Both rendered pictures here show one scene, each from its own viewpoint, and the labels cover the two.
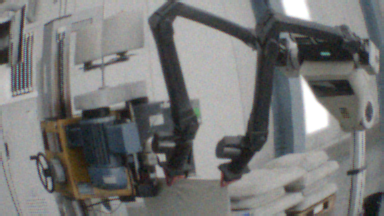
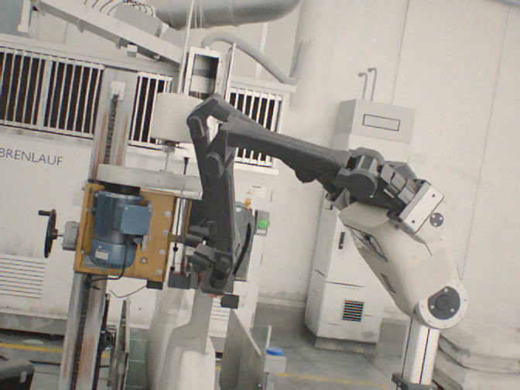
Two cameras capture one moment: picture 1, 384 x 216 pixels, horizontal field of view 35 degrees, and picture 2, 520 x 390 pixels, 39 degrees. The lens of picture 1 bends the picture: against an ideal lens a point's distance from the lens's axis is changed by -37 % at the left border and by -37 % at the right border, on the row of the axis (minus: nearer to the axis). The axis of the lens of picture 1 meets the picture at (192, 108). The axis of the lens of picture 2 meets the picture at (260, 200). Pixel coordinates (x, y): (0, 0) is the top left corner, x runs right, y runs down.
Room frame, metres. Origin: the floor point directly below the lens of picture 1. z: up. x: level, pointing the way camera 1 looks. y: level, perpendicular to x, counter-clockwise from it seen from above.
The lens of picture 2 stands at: (0.78, -1.27, 1.51)
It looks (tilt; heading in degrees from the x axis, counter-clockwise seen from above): 3 degrees down; 28
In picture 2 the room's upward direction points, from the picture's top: 9 degrees clockwise
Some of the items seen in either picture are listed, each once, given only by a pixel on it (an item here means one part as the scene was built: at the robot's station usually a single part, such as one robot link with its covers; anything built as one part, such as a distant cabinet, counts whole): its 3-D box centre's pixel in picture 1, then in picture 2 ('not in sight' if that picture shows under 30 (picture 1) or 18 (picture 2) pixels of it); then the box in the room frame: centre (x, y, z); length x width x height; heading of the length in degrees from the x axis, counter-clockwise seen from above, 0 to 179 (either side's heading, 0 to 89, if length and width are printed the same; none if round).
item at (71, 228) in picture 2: (55, 171); (70, 235); (2.82, 0.57, 1.14); 0.11 x 0.06 x 0.11; 39
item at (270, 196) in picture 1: (244, 198); (474, 351); (6.04, -0.30, 0.44); 0.66 x 0.42 x 0.14; 33
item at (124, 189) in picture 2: (95, 112); (122, 188); (2.75, 0.31, 1.35); 0.12 x 0.12 x 0.04
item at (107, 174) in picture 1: (102, 154); (116, 229); (2.75, 0.31, 1.21); 0.15 x 0.15 x 0.25
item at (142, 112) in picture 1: (139, 139); (215, 232); (3.19, 0.20, 1.21); 0.30 x 0.25 x 0.30; 39
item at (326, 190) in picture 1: (309, 198); not in sight; (6.30, -0.93, 0.20); 0.67 x 0.43 x 0.15; 129
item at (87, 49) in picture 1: (88, 43); not in sight; (3.05, 0.37, 1.61); 0.15 x 0.14 x 0.17; 39
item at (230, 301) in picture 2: not in sight; (234, 301); (3.16, 0.05, 0.98); 0.09 x 0.05 x 0.05; 129
